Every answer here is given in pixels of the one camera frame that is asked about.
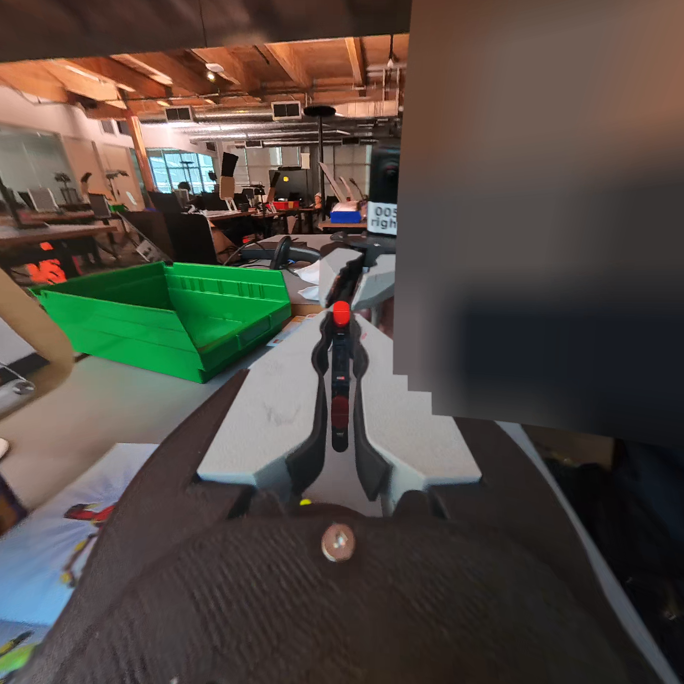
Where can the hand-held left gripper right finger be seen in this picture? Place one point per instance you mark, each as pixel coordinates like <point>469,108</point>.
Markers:
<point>417,449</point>

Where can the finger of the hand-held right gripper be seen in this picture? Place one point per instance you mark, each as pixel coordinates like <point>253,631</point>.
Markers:
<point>334,272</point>
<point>379,283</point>

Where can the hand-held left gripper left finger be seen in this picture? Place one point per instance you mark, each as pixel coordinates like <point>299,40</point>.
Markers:
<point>256,422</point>

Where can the black lego leg red tip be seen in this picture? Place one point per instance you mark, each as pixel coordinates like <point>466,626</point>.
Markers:
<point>341,312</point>

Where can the white crumpled bag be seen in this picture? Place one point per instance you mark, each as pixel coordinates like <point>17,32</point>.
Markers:
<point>312,283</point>

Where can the black barcode scanner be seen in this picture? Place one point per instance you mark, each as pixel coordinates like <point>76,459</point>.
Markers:
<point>291,254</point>

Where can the white paper leaflet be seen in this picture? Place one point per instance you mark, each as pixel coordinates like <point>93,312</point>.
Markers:
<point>286,334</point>

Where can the dark chair back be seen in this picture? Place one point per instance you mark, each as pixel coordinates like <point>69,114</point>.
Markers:
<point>189,235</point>

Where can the green plastic bin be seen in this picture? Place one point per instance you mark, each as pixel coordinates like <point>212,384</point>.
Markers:
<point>133,320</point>

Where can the plywood sign stand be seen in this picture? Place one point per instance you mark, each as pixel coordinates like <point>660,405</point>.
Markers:
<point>48,342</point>

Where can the white spacer with screw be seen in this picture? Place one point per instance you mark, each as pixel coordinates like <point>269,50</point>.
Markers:
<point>22,387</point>

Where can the scorpion picture instruction booklet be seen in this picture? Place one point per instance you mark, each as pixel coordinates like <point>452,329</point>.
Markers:
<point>48,534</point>

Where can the wooden background desk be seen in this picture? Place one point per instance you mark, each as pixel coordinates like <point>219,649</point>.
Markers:
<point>53,230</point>

